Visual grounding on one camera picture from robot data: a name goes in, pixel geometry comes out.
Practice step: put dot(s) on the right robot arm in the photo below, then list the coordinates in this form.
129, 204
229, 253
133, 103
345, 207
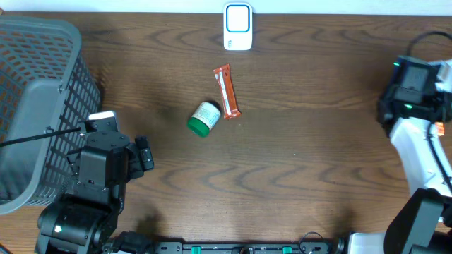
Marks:
411, 118

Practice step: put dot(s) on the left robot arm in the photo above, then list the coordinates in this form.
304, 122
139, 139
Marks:
85, 215

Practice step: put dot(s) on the green lid white jar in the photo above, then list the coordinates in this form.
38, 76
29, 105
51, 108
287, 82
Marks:
204, 119

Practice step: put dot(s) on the grey plastic basket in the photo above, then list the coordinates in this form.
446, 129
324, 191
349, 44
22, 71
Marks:
46, 89

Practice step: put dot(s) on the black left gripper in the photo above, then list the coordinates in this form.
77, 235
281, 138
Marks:
134, 164

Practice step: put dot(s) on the white barcode scanner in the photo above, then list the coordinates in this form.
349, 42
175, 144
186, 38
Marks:
237, 26

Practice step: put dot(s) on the orange white small box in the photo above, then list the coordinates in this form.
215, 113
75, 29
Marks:
440, 128

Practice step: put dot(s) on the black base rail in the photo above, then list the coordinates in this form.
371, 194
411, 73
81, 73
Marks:
310, 243

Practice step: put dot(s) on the orange snack bar wrapper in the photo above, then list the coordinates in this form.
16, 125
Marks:
230, 106

